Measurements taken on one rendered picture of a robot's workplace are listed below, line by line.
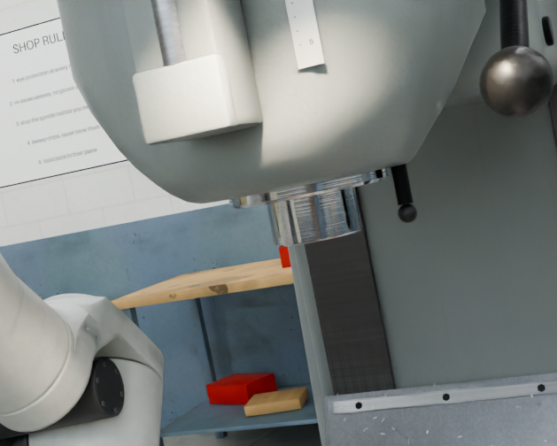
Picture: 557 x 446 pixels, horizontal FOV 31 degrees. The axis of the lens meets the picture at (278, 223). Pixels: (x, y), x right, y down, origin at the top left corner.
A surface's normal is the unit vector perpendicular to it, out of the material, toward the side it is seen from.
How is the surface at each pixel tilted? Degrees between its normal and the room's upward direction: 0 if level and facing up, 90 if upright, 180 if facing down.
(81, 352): 88
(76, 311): 29
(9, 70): 90
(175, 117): 90
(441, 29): 108
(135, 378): 66
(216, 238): 90
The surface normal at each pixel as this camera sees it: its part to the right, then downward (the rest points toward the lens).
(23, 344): 0.84, 0.17
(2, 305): 0.95, 0.11
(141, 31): -0.37, 0.12
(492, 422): -0.41, -0.33
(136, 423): 0.67, -0.44
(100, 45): -0.61, 0.16
